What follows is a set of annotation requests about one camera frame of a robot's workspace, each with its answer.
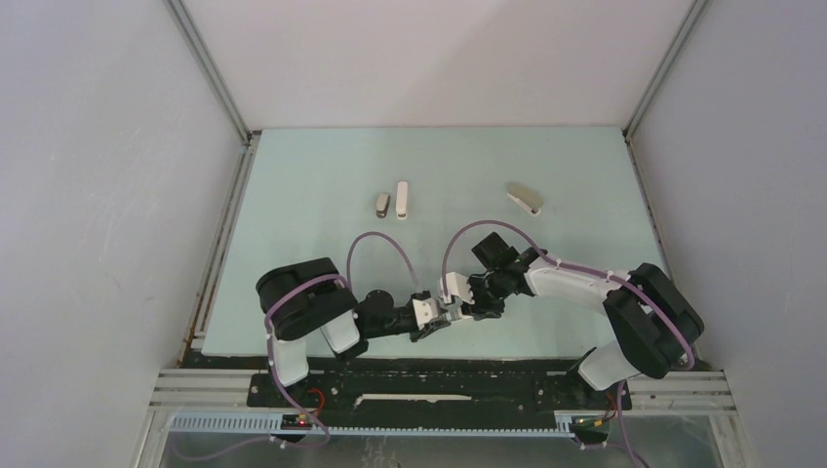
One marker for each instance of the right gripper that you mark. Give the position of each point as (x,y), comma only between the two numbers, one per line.
(480,310)

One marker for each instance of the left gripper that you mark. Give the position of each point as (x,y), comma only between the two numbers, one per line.
(427,330)

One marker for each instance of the beige stapler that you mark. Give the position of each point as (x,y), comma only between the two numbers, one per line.
(526,198)

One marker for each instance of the small grey stapler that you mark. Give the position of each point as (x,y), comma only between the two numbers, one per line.
(382,205)

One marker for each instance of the white stapler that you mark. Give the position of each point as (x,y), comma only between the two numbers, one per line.
(402,200)

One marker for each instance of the white staple box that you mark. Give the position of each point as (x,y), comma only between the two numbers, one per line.
(454,315)

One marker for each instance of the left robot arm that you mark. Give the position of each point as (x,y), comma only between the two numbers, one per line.
(311,296)

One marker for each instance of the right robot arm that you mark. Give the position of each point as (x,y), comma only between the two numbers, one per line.
(654,325)

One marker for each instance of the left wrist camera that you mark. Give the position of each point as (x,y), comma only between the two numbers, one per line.
(426,309)

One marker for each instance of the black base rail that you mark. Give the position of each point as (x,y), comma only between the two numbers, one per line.
(373,393)

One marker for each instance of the left aluminium frame post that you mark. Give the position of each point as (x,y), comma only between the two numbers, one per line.
(198,47)

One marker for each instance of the aluminium frame post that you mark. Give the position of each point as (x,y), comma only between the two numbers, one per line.
(198,47)
(678,43)

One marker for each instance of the right aluminium frame post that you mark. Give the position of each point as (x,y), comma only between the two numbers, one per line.
(678,43)

